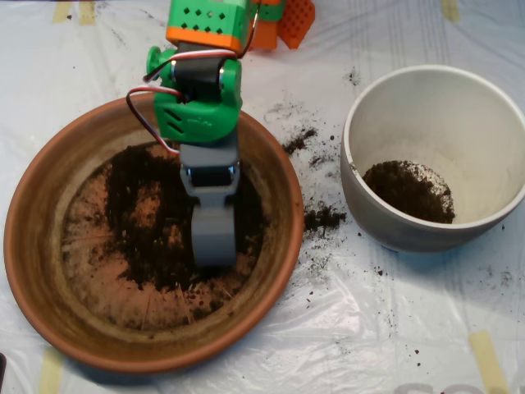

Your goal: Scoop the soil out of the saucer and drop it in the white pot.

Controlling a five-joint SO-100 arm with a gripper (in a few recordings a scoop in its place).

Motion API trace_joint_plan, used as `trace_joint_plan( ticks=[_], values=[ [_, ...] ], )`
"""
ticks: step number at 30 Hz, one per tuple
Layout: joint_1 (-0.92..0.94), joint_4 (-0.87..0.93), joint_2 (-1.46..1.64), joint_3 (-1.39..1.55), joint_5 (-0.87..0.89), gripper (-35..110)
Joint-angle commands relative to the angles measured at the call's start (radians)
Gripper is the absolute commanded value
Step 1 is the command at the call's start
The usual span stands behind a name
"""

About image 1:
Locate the dark soil pile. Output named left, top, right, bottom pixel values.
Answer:
left=88, top=143, right=270, bottom=325

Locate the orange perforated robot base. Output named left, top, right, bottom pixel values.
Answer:
left=249, top=0, right=317, bottom=51

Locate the small spilled soil clump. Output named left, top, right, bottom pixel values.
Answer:
left=282, top=127, right=319, bottom=155

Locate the large spilled soil clump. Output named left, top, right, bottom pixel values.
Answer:
left=304, top=204, right=348, bottom=233

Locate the terracotta saucer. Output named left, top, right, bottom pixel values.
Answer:
left=3, top=93, right=305, bottom=374

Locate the dark soil in pot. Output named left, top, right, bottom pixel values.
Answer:
left=362, top=159, right=456, bottom=225

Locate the white ceramic pot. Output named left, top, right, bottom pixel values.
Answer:
left=340, top=64, right=525, bottom=254

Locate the clear plastic cover sheet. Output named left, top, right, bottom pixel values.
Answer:
left=0, top=0, right=525, bottom=394

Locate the beige masking tape strip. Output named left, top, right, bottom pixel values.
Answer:
left=469, top=331, right=509, bottom=394
left=441, top=0, right=460, bottom=22
left=52, top=2, right=73, bottom=24
left=39, top=347, right=65, bottom=394
left=78, top=2, right=98, bottom=26

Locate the red and white servo cable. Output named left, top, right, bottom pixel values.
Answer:
left=126, top=0, right=263, bottom=156

